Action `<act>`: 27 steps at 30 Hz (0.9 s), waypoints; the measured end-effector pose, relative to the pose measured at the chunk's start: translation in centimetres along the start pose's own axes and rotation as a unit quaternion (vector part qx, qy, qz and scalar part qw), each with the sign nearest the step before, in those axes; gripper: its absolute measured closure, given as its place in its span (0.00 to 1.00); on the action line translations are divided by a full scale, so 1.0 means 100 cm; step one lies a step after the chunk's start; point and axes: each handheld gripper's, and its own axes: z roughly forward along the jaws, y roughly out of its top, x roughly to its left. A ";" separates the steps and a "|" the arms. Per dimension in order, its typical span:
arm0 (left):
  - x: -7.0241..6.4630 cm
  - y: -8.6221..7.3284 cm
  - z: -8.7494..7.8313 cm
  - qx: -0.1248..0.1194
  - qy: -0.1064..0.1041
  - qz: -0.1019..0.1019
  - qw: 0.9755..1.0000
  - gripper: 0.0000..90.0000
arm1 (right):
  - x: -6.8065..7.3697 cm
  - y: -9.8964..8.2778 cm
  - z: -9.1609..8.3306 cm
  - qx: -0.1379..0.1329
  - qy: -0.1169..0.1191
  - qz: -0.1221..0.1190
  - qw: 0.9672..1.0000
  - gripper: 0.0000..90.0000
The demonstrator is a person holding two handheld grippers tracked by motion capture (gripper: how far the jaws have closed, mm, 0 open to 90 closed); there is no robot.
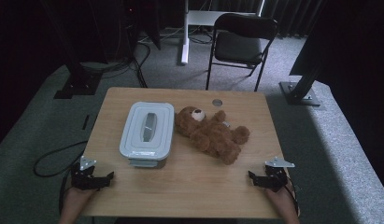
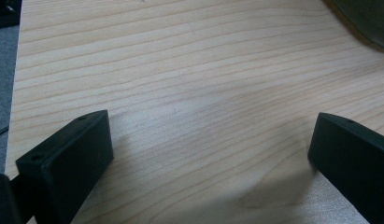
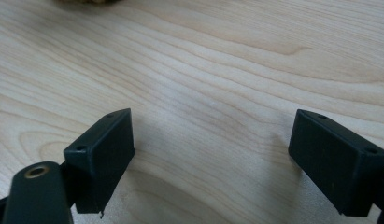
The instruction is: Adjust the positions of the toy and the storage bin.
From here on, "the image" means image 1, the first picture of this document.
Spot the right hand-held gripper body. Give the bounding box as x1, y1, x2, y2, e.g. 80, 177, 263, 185
264, 156, 295, 192

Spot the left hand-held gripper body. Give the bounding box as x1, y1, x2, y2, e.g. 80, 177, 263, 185
71, 155, 102, 191

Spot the brown translucent storage box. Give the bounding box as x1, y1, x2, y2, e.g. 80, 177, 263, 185
127, 157, 169, 170

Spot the white box lid grey handle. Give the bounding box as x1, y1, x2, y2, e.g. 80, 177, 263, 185
119, 101, 176, 161

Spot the brown teddy bear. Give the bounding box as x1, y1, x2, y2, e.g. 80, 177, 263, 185
174, 105, 251, 166

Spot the person's left hand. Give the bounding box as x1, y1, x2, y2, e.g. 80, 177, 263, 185
63, 186, 97, 216

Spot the person's right hand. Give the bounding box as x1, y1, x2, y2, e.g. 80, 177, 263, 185
265, 186, 294, 213

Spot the black stand with metal base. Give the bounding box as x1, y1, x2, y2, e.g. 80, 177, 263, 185
278, 62, 322, 107

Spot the black folding chair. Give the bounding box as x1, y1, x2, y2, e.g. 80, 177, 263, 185
206, 12, 279, 92

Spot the dark curtain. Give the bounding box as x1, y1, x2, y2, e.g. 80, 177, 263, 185
207, 0, 326, 40

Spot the right hand-held gripper cable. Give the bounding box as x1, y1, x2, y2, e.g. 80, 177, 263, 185
284, 176, 300, 217

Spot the hand-held gripper cable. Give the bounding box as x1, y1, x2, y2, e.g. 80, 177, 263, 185
58, 170, 76, 217
284, 176, 300, 217

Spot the left hand-held gripper cable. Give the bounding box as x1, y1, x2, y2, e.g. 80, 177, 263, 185
58, 170, 76, 217

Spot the black floor cable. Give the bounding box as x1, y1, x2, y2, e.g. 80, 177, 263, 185
33, 140, 90, 178

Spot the black cable bundle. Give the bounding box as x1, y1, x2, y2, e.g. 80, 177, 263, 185
100, 40, 151, 89

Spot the white desk frame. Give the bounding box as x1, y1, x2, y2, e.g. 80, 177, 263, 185
179, 0, 265, 66

